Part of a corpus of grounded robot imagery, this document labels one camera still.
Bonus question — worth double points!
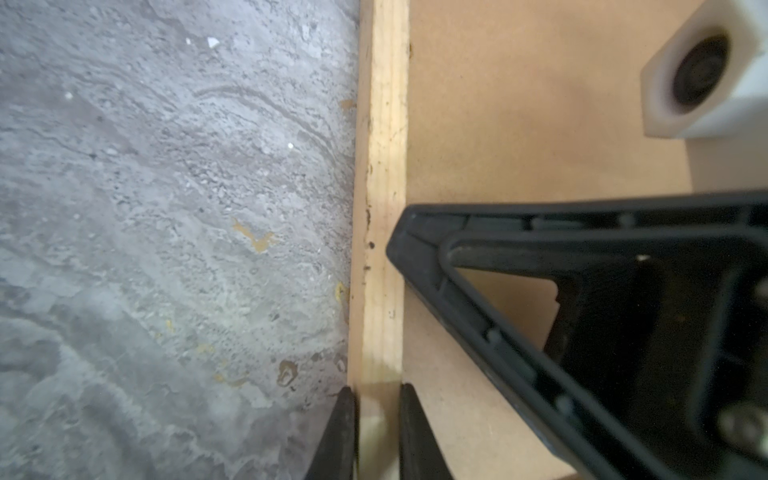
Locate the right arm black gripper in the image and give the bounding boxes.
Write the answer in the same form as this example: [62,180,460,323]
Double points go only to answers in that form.
[542,251,767,479]

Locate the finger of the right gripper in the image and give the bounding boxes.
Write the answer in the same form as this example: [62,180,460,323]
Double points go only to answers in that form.
[386,191,767,479]

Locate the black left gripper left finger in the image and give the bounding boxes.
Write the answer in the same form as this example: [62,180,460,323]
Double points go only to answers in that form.
[304,386,358,480]

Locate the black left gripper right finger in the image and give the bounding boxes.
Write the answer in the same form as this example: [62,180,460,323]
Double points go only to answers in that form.
[398,383,454,480]

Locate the light wooden picture frame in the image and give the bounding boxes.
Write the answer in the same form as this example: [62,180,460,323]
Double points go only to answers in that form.
[347,1,410,479]

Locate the brown cardboard backing board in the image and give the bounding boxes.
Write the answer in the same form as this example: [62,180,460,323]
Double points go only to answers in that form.
[404,1,697,479]

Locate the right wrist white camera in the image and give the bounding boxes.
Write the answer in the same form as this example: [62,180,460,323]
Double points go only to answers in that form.
[640,0,767,139]

